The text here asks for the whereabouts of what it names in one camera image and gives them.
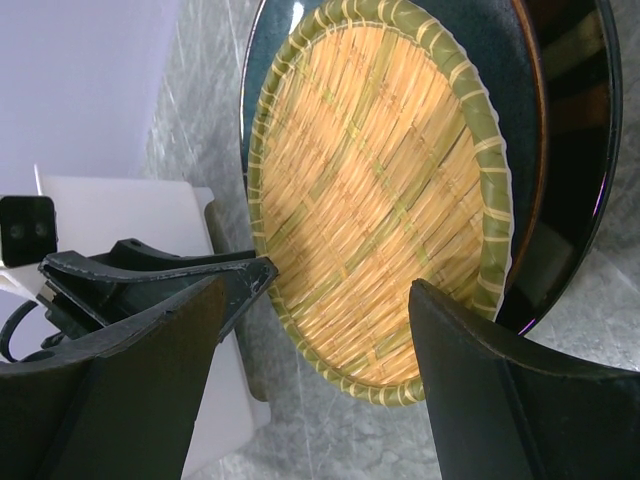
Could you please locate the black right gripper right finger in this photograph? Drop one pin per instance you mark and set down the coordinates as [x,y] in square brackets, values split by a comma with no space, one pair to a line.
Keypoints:
[503,407]

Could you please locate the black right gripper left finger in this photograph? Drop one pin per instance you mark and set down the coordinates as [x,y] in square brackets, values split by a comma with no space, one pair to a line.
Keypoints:
[120,403]

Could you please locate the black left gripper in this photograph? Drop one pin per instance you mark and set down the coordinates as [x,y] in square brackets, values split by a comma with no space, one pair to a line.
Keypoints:
[82,295]

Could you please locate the round woven bamboo mat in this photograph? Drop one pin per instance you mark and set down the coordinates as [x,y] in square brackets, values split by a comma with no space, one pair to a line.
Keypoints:
[376,159]

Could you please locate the dark blue floral plate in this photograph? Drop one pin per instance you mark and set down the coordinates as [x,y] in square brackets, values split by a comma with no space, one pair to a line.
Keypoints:
[499,39]

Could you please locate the white plastic bin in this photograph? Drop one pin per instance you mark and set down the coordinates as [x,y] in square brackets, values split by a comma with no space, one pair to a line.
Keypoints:
[92,214]

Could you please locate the black striped lacquer plate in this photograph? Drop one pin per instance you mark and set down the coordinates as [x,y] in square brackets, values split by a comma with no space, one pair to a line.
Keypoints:
[579,65]

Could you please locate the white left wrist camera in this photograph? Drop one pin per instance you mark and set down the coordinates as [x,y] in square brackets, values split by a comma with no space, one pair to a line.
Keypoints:
[28,235]

